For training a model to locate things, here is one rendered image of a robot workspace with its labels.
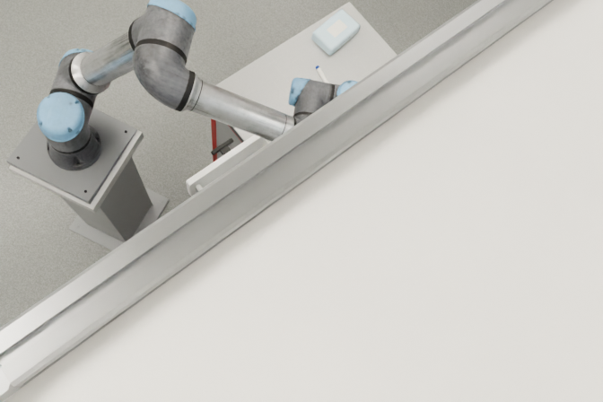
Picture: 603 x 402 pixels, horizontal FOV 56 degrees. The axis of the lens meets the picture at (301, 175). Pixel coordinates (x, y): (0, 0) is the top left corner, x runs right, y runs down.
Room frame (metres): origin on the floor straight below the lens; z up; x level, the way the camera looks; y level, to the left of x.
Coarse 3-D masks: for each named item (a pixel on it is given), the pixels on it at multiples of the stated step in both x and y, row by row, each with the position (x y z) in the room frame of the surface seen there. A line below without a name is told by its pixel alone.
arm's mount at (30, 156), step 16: (96, 112) 0.55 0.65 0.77; (32, 128) 0.43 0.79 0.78; (96, 128) 0.50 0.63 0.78; (112, 128) 0.52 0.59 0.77; (128, 128) 0.54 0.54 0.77; (32, 144) 0.38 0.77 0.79; (112, 144) 0.47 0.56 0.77; (16, 160) 0.32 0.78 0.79; (32, 160) 0.34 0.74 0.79; (48, 160) 0.36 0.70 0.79; (112, 160) 0.43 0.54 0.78; (48, 176) 0.31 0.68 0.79; (64, 176) 0.33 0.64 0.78; (80, 176) 0.35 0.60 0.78; (96, 176) 0.37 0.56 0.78; (80, 192) 0.30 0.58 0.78; (96, 192) 0.32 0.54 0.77
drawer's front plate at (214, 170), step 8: (256, 136) 0.61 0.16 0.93; (240, 144) 0.57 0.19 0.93; (248, 144) 0.58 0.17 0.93; (256, 144) 0.60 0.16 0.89; (232, 152) 0.54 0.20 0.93; (240, 152) 0.55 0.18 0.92; (248, 152) 0.58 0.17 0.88; (216, 160) 0.50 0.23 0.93; (224, 160) 0.51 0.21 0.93; (232, 160) 0.53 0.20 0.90; (240, 160) 0.56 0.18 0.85; (208, 168) 0.47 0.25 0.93; (216, 168) 0.48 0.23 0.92; (224, 168) 0.51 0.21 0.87; (192, 176) 0.43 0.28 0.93; (200, 176) 0.44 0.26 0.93; (208, 176) 0.46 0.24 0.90; (216, 176) 0.48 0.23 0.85; (192, 184) 0.41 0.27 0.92; (200, 184) 0.43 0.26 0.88; (192, 192) 0.41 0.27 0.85
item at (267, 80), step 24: (312, 24) 1.14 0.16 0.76; (360, 24) 1.21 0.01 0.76; (288, 48) 1.02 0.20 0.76; (312, 48) 1.05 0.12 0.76; (360, 48) 1.12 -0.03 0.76; (384, 48) 1.16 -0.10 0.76; (240, 72) 0.87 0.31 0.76; (264, 72) 0.90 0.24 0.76; (288, 72) 0.94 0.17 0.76; (312, 72) 0.97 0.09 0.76; (336, 72) 1.00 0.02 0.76; (360, 72) 1.04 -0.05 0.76; (264, 96) 0.82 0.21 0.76; (288, 96) 0.85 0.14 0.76; (216, 120) 0.74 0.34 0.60; (216, 144) 0.75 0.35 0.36
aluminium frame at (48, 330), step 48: (480, 0) 0.39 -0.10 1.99; (528, 0) 0.41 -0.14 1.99; (432, 48) 0.32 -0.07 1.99; (480, 48) 0.34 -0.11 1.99; (384, 96) 0.26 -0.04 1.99; (288, 144) 0.18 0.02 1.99; (336, 144) 0.20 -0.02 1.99; (240, 192) 0.13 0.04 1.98; (288, 192) 0.15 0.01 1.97; (144, 240) 0.06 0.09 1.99; (192, 240) 0.08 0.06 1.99; (96, 288) 0.02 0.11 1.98; (144, 288) 0.03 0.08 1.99; (0, 336) -0.03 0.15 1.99; (48, 336) -0.02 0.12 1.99; (0, 384) -0.06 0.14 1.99
